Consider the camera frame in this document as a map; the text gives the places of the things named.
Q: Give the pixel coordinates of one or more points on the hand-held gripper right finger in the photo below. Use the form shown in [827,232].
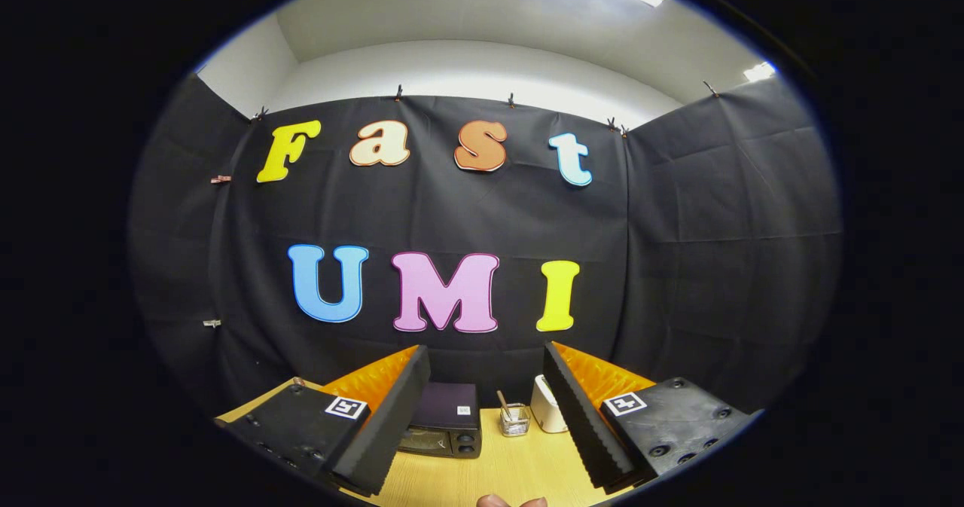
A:
[576,416]

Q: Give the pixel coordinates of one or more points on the white bread toaster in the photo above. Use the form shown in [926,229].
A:
[546,409]

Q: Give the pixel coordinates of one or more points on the black toaster oven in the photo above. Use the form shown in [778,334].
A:
[452,409]

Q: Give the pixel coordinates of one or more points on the pink clothes peg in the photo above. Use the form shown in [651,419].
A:
[221,179]

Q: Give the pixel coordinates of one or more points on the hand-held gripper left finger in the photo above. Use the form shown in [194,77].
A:
[395,416]

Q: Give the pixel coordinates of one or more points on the wooden utensil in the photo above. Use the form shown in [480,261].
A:
[503,403]

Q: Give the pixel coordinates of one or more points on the small ceiling light panel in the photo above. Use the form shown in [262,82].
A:
[759,71]

